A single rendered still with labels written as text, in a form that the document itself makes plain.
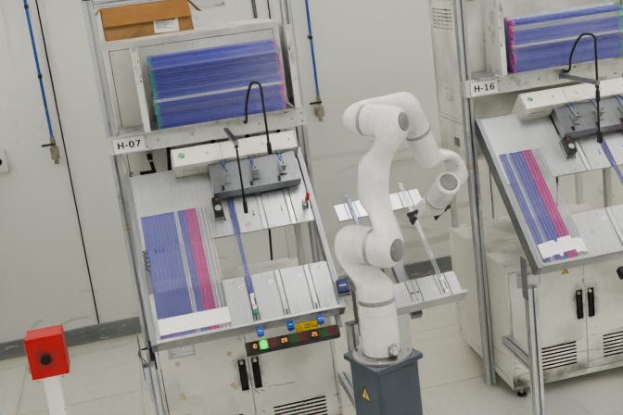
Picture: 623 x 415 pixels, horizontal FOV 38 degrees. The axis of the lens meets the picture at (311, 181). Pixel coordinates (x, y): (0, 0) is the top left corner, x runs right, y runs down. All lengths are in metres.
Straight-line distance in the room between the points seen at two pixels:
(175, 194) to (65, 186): 1.64
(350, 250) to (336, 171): 2.44
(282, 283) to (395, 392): 0.66
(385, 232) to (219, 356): 1.13
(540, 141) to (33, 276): 2.84
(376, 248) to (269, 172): 0.88
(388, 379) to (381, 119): 0.81
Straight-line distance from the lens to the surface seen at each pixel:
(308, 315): 3.28
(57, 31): 4.97
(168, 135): 3.53
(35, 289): 5.25
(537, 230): 3.60
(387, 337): 2.88
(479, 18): 3.95
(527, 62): 3.84
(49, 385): 3.46
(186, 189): 3.53
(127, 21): 3.79
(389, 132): 2.71
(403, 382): 2.94
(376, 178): 2.76
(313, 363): 3.71
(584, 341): 4.12
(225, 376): 3.66
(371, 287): 2.82
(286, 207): 3.49
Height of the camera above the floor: 1.96
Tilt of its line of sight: 14 degrees down
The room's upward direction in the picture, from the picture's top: 7 degrees counter-clockwise
